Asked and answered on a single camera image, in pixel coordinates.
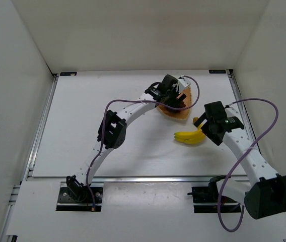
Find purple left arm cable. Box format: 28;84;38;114
85;75;201;211

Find dark corner bracket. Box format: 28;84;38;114
208;70;227;74
59;72;77;76

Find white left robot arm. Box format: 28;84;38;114
66;75;191;203

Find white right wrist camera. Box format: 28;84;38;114
225;105;240;117

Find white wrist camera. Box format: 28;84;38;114
225;105;240;117
177;77;191;93

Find aluminium front table rail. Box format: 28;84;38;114
26;175;249;183

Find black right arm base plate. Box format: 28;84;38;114
187;187;241;214

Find aluminium right side rail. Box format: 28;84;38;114
227;69;258;144

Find dark left corner bracket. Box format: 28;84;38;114
59;72;77;76

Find woven triangular fruit basket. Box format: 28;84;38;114
157;87;192;120

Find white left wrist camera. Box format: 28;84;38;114
177;77;191;93

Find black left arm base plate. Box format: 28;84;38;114
56;183;103;212

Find dark right corner bracket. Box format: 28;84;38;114
208;70;227;74

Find dark red fake grapes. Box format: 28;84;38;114
167;106;184;113

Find aluminium left side rail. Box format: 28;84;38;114
20;74;59;183

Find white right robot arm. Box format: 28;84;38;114
194;101;286;219

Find yellow fake banana bunch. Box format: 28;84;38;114
174;124;206;145

